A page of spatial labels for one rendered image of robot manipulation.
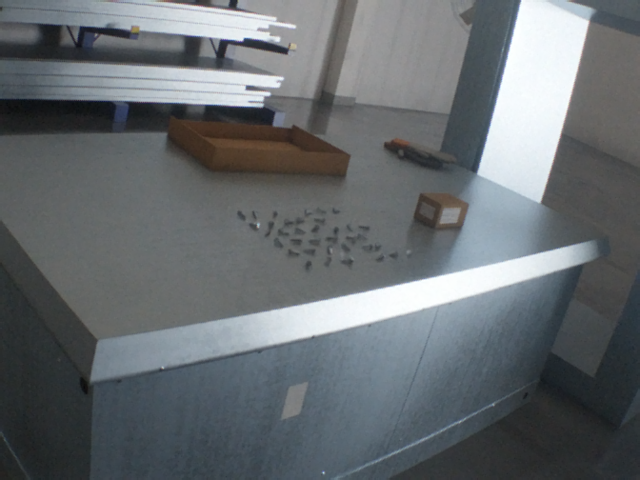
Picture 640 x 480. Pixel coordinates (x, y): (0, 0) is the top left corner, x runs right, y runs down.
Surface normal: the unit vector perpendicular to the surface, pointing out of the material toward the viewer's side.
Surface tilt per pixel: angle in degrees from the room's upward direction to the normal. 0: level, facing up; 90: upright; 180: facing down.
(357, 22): 90
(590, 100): 90
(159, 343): 68
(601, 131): 90
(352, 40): 90
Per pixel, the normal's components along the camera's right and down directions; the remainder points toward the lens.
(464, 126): -0.74, 0.04
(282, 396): 0.67, 0.39
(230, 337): 0.71, 0.00
